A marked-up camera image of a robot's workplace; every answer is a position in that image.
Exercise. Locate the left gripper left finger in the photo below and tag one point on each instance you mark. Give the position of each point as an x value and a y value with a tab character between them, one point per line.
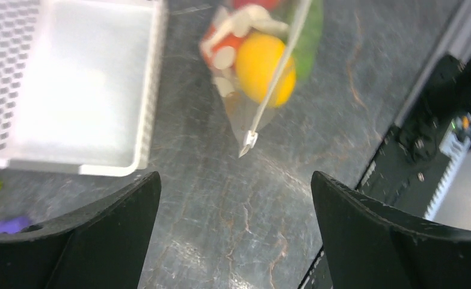
101	245

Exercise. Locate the green toy cabbage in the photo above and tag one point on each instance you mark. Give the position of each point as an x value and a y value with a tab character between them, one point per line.
308	42

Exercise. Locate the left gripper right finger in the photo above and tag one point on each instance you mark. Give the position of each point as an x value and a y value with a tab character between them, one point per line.
372	245

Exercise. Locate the white toy garlic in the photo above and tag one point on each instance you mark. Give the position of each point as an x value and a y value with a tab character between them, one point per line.
239	22

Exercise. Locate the white perforated plastic basket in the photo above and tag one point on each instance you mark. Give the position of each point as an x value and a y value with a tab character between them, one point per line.
78	84

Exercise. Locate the clear dotted zip bag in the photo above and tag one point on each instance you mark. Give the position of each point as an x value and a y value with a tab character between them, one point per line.
247	117

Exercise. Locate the yellow toy lemon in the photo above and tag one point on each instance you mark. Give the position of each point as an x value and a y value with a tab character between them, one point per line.
256	61

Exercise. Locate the white cable duct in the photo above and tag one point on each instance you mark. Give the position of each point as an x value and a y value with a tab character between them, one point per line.
456	151

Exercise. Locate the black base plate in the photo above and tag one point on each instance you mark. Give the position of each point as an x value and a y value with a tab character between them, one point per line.
407	166

